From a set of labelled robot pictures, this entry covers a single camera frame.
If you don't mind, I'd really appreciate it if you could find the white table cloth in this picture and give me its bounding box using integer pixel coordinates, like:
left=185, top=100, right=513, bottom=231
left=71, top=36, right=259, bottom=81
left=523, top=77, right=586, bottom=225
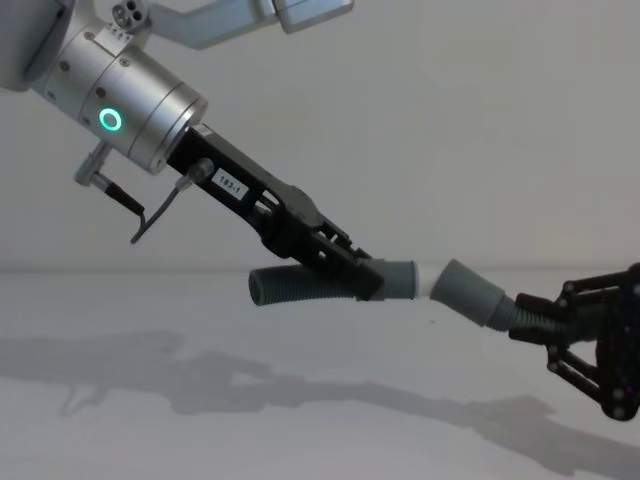
left=0, top=269, right=640, bottom=480

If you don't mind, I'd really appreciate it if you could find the white curtain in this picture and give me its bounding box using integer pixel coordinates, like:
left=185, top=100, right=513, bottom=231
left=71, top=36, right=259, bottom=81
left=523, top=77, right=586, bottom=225
left=0, top=0, right=640, bottom=274

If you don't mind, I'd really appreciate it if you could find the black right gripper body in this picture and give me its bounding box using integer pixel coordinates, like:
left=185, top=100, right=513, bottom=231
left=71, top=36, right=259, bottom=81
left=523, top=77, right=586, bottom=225
left=595, top=266, right=640, bottom=422

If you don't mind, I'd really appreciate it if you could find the grey corrugated hose with cuff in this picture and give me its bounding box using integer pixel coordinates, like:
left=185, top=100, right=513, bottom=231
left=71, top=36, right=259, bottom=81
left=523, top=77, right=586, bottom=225
left=429, top=258, right=569, bottom=346
left=248, top=257, right=419, bottom=307

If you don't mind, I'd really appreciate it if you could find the white tube connector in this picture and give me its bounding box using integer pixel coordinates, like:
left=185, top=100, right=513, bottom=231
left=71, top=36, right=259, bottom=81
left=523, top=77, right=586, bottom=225
left=413, top=264, right=444, bottom=302

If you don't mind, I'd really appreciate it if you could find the thin dark wrist cable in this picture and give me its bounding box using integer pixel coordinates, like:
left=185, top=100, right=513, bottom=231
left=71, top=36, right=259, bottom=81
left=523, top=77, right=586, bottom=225
left=73, top=141, right=214, bottom=245

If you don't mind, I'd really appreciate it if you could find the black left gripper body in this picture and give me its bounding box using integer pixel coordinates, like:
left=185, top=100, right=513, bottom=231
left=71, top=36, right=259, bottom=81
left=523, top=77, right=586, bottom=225
left=166, top=124, right=322, bottom=253

